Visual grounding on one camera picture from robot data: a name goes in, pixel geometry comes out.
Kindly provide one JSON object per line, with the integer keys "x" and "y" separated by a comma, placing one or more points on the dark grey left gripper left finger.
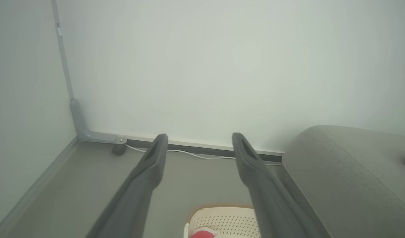
{"x": 136, "y": 195}

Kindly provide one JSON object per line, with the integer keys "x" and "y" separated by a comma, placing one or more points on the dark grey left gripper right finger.
{"x": 268, "y": 195}

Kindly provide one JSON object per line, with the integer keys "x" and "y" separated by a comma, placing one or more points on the red and white cloth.
{"x": 202, "y": 234}

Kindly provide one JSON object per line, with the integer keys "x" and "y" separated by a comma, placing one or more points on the grey fabric sofa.
{"x": 348, "y": 185}

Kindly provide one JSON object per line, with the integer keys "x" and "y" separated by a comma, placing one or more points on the cream perforated laundry basket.
{"x": 232, "y": 221}

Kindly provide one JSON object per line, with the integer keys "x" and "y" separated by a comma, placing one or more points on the small dark caster wheel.
{"x": 119, "y": 149}

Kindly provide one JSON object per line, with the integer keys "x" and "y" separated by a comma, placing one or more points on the dark grey wall baseboard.
{"x": 196, "y": 147}

